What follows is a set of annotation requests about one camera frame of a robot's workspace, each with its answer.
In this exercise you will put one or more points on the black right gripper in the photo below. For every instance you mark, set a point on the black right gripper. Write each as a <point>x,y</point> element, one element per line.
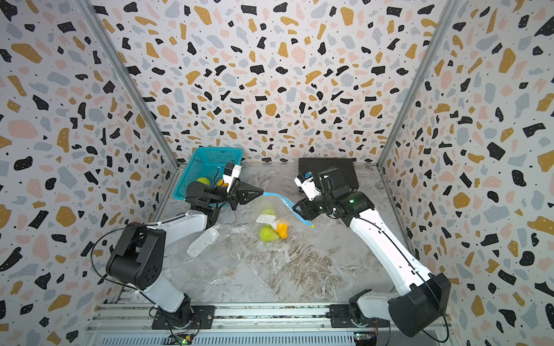
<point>305,211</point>

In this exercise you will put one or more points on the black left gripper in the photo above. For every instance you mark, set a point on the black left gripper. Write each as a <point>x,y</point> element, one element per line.
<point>241,195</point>

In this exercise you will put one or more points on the orange fruit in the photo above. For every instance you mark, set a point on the orange fruit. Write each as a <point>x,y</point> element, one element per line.
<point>282,230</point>
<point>221,183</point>

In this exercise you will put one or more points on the clear zip-top bag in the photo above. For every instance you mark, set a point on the clear zip-top bag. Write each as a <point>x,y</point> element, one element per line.
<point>209,255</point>
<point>283,208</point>

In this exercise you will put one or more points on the green pear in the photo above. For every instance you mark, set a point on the green pear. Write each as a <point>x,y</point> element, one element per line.
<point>268,234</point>
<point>204,180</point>

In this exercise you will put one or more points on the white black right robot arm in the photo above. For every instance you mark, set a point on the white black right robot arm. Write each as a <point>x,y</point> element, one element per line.
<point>420,297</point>

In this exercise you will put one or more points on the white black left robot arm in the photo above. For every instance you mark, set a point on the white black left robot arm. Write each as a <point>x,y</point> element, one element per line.
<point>137,259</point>

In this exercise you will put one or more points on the black ribbed carrying case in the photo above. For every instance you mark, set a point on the black ribbed carrying case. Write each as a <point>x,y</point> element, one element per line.
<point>318,165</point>

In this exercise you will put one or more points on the teal plastic basket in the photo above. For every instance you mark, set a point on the teal plastic basket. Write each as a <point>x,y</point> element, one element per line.
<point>209,163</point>

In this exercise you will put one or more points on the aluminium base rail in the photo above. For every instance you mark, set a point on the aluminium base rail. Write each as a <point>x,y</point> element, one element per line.
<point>252,324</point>

